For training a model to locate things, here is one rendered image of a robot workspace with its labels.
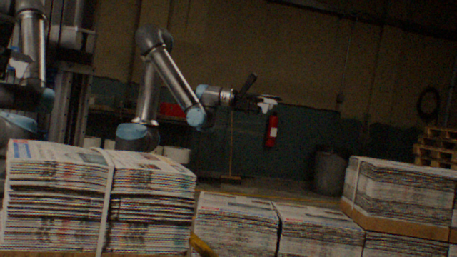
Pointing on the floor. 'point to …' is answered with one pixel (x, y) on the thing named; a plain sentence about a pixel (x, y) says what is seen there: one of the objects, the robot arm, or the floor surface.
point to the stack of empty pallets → (441, 160)
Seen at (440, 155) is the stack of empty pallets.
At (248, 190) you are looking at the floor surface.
